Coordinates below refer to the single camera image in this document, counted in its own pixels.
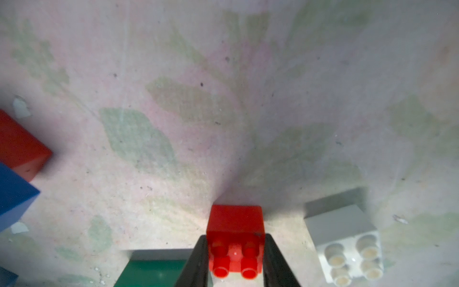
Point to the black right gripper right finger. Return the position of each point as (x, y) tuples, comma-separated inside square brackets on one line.
[(276, 271)]

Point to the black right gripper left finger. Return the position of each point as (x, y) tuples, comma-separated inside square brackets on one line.
[(196, 270)]

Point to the red square lego brick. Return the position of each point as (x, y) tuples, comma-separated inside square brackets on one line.
[(236, 240)]

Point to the white lego brick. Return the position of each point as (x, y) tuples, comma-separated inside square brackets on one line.
[(348, 245)]

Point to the blue lego brick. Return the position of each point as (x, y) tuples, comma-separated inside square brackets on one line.
[(7, 278), (16, 197)]

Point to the red small lego brick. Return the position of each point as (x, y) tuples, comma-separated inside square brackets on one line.
[(20, 150)]

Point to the green long lego brick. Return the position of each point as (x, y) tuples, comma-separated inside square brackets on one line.
[(163, 273)]

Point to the blue lego brick loose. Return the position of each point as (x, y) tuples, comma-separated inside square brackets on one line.
[(7, 278)]

